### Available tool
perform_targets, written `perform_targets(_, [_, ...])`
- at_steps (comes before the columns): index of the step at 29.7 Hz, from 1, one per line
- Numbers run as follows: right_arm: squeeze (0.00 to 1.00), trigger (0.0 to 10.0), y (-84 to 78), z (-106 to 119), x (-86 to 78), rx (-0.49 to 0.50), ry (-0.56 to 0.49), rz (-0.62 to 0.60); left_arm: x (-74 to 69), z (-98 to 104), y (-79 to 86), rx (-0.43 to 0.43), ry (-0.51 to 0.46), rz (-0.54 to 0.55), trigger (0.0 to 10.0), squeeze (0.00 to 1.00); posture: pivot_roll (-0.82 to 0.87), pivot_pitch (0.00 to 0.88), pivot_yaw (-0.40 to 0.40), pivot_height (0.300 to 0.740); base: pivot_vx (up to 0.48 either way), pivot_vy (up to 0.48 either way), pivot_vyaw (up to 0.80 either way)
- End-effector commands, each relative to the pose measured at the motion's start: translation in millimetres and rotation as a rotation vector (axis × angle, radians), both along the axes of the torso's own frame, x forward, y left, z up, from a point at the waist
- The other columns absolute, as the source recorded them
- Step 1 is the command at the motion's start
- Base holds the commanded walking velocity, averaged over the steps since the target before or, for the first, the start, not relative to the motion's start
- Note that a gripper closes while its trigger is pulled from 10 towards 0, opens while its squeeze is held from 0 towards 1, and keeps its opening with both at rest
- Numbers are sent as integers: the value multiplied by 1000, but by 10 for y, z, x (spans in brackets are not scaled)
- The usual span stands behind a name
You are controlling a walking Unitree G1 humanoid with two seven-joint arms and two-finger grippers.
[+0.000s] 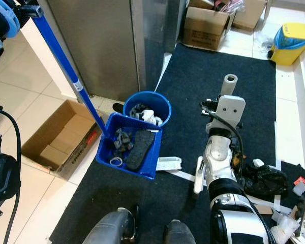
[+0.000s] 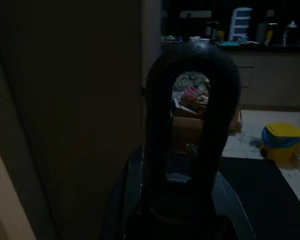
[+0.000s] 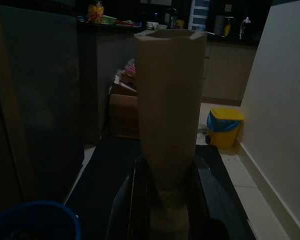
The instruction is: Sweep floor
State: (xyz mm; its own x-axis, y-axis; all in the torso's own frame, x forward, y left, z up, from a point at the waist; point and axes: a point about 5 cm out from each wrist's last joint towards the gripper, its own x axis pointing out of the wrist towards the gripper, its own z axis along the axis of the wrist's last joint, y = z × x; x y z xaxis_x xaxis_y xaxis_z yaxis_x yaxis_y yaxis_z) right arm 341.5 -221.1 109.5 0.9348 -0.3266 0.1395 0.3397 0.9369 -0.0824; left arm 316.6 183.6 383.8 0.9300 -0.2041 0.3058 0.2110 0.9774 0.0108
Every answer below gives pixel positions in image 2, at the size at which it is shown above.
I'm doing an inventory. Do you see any black floor mat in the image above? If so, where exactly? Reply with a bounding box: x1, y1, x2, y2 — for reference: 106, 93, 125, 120
218, 156, 300, 240

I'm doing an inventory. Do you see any white plastic drawer tower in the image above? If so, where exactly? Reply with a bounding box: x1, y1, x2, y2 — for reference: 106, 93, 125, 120
228, 6, 254, 43

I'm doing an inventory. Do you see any yellow bin with blue bag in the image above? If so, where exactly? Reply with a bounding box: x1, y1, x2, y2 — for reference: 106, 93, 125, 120
260, 122, 300, 163

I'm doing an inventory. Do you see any brown wooden door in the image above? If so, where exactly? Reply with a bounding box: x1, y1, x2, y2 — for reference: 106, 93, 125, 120
0, 0, 144, 240

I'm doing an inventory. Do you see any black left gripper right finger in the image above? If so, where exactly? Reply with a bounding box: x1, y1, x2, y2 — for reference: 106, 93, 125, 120
211, 169, 257, 240

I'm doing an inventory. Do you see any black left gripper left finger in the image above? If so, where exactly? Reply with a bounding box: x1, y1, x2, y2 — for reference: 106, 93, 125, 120
101, 146, 147, 240

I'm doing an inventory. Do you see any teal tray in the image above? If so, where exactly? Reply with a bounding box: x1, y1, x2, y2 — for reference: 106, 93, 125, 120
217, 40, 241, 48

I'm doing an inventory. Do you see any kitchen counter with cabinets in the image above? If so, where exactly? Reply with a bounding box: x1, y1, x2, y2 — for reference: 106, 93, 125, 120
161, 39, 300, 113

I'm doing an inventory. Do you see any pile of colourful clutter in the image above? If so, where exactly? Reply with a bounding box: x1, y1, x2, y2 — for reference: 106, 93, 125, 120
172, 70, 211, 116

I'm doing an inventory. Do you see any grey countertop appliance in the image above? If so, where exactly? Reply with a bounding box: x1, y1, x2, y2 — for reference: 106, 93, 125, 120
255, 22, 279, 45

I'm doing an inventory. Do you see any chrome kitchen faucet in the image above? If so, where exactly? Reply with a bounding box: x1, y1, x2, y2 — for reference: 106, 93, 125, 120
282, 20, 298, 47

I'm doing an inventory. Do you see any brown cardboard box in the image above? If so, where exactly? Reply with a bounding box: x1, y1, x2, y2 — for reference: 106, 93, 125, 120
171, 106, 244, 155

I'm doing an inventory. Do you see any black thermos jug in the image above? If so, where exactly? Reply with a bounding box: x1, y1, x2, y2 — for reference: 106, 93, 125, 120
205, 20, 226, 43

